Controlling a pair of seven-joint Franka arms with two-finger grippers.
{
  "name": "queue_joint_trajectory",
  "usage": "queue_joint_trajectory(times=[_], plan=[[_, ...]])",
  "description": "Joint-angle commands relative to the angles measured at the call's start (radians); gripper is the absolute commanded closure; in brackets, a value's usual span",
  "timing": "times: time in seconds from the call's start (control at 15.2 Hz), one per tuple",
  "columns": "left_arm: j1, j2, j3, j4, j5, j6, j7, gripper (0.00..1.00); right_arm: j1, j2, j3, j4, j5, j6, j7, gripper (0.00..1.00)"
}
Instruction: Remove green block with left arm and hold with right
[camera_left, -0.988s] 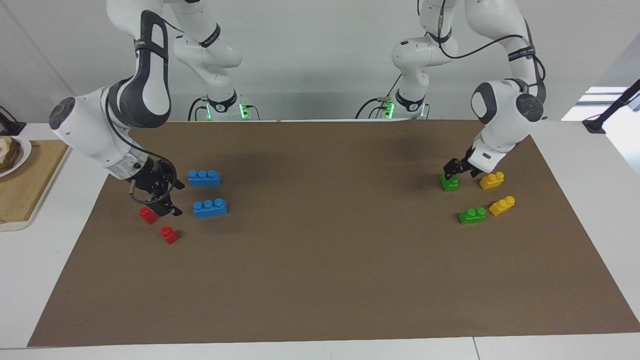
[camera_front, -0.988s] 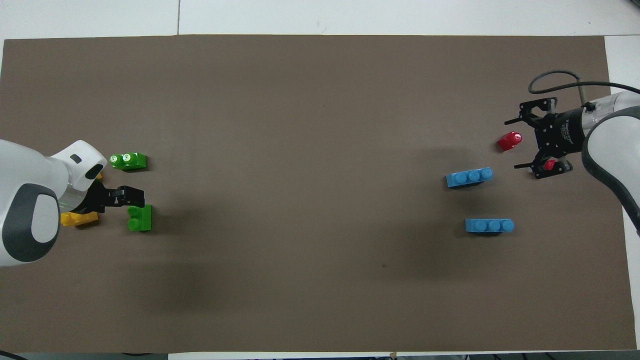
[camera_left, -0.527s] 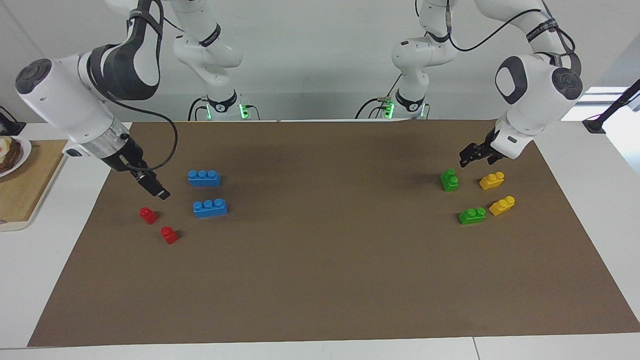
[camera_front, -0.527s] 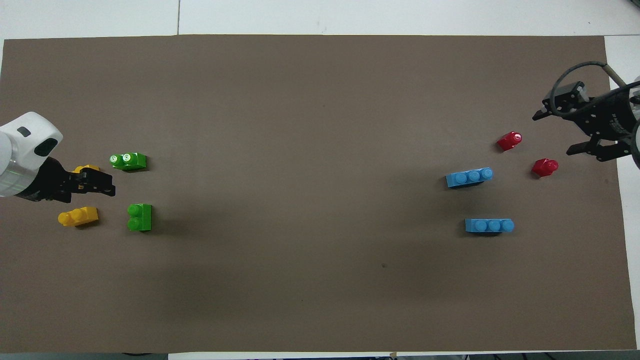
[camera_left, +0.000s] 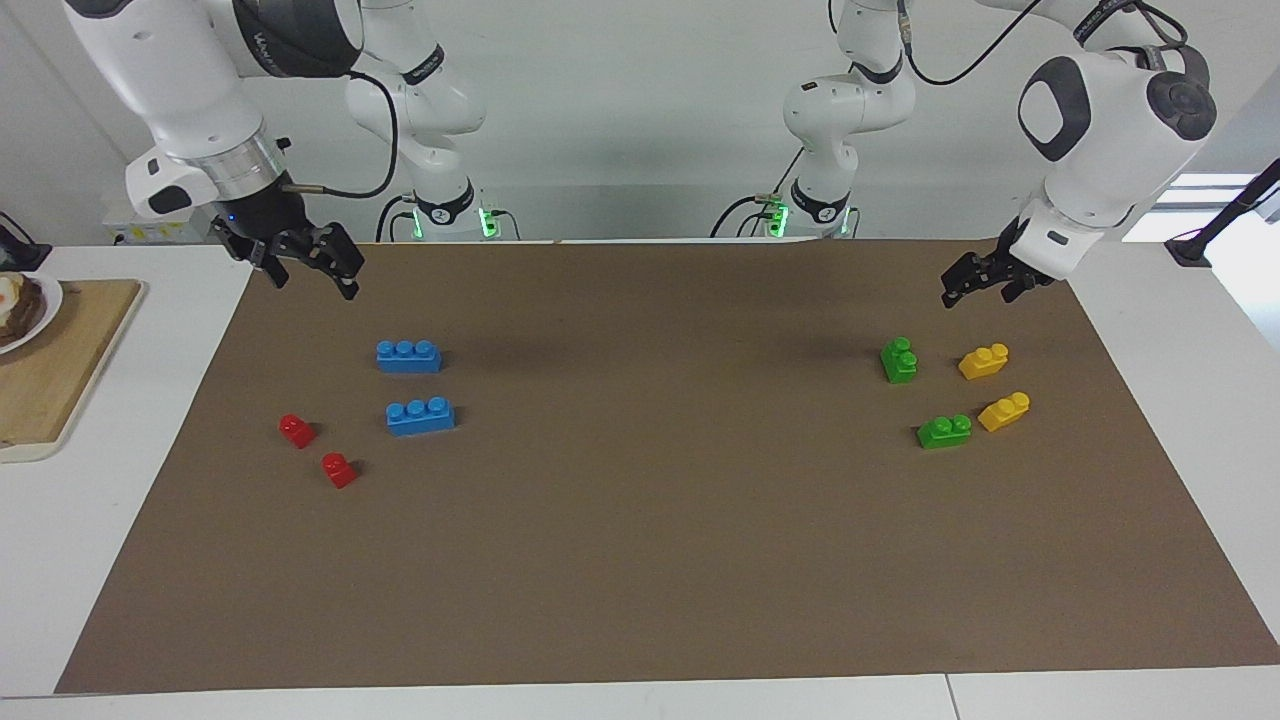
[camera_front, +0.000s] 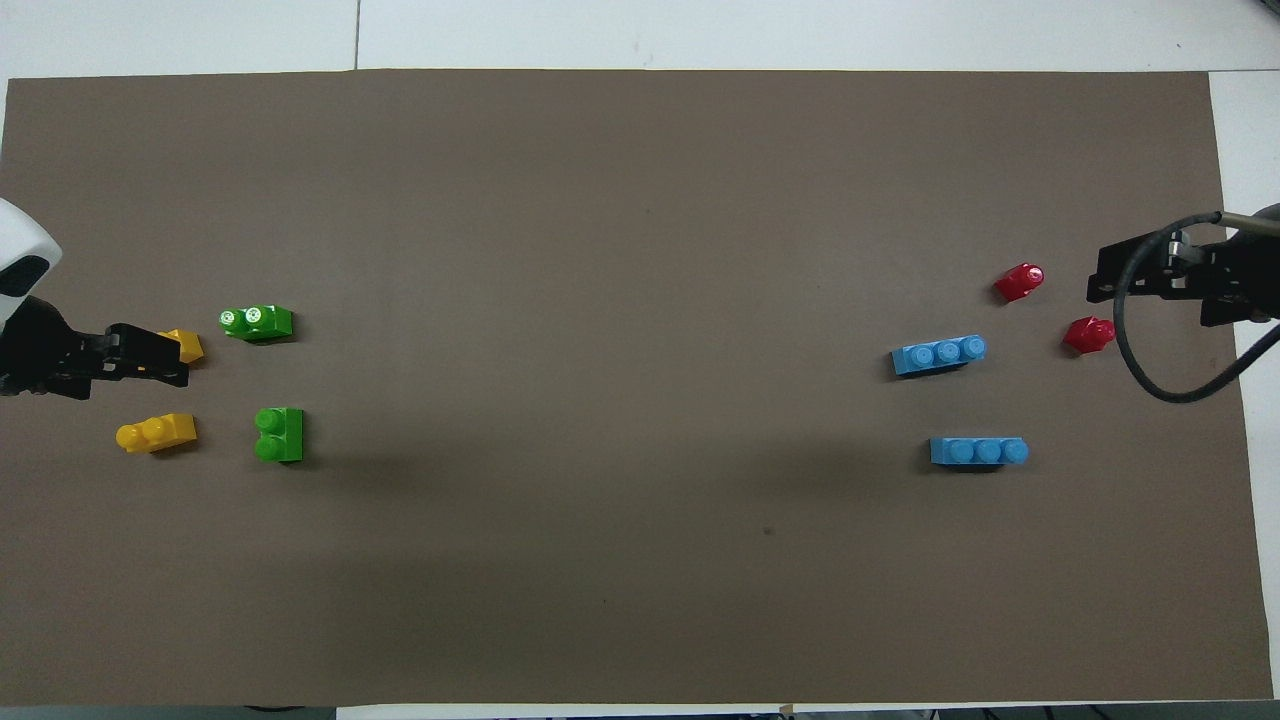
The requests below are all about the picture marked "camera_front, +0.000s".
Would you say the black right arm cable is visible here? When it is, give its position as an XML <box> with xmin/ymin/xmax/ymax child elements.
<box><xmin>1111</xmin><ymin>211</ymin><xmax>1280</xmax><ymax>405</ymax></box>

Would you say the red single-stud block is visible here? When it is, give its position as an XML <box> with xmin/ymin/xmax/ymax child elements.
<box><xmin>993</xmin><ymin>262</ymin><xmax>1046</xmax><ymax>304</ymax></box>
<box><xmin>1062</xmin><ymin>316</ymin><xmax>1119</xmax><ymax>356</ymax></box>

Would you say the blue three-stud block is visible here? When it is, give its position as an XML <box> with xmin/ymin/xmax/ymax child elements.
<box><xmin>890</xmin><ymin>334</ymin><xmax>989</xmax><ymax>379</ymax></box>
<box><xmin>929</xmin><ymin>436</ymin><xmax>1030</xmax><ymax>468</ymax></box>

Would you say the brown paper mat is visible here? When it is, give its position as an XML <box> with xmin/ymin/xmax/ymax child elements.
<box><xmin>0</xmin><ymin>68</ymin><xmax>1275</xmax><ymax>707</ymax></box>

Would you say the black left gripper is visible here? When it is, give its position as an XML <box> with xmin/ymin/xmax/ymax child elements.
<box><xmin>0</xmin><ymin>294</ymin><xmax>192</xmax><ymax>401</ymax></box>

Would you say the green block with white-marked studs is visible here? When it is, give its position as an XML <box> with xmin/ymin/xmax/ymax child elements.
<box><xmin>219</xmin><ymin>304</ymin><xmax>295</xmax><ymax>343</ymax></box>

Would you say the plain green two-stud block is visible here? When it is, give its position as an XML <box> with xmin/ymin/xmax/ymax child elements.
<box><xmin>253</xmin><ymin>406</ymin><xmax>306</xmax><ymax>465</ymax></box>

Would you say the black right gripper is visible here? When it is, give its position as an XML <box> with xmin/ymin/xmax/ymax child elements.
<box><xmin>1086</xmin><ymin>204</ymin><xmax>1280</xmax><ymax>329</ymax></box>

